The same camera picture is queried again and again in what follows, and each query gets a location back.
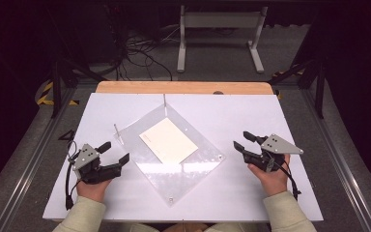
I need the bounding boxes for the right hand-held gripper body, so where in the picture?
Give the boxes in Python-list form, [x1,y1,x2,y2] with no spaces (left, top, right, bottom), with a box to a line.
[243,133,304,173]

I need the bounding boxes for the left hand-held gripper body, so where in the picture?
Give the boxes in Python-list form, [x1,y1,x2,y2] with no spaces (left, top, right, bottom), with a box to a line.
[71,143,124,186]

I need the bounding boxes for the clear acrylic frame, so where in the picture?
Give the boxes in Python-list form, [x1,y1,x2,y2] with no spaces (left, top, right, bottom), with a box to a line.
[114,102,226,208]

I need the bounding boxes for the person's left hand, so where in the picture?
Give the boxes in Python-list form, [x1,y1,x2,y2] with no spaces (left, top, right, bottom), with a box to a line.
[75,178,113,203]

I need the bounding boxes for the person's right hand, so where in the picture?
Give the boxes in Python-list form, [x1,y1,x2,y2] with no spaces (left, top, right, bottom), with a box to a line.
[246,154,292,198]

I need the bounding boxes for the white board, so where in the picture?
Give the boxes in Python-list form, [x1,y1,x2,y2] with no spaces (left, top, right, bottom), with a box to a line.
[42,92,325,223]

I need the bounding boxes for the black triangular clip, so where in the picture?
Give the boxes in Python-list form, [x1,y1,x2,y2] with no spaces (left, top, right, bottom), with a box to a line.
[57,129,76,142]

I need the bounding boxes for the cream paper card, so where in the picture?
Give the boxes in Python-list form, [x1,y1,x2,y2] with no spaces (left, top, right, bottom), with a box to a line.
[138,117,200,165]

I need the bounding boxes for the black metal stand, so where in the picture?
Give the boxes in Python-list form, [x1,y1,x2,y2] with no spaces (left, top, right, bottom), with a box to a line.
[49,57,107,119]
[269,59,328,120]

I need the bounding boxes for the yellow black floor tape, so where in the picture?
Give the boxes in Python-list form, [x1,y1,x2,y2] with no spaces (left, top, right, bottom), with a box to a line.
[36,80,80,106]
[271,68,304,79]

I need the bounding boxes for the wooden table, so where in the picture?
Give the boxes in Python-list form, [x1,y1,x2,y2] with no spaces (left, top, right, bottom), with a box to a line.
[95,80,274,96]

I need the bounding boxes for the white metal stand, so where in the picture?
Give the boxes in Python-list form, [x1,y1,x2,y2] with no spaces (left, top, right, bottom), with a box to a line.
[176,4,270,74]

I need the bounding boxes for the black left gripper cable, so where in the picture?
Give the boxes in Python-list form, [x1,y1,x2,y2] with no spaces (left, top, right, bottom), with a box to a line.
[64,138,80,211]

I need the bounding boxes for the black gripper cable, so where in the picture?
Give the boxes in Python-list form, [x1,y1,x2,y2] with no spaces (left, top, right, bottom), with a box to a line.
[64,138,80,211]
[269,151,302,201]

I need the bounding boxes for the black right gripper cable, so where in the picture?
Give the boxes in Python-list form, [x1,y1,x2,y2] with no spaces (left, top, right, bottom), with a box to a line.
[269,151,302,201]

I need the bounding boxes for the aluminium floor rail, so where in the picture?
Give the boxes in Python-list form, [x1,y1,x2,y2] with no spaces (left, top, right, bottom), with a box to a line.
[0,86,78,232]
[299,88,371,232]

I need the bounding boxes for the black floor cables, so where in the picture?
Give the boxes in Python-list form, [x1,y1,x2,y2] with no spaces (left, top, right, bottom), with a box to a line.
[115,25,182,81]

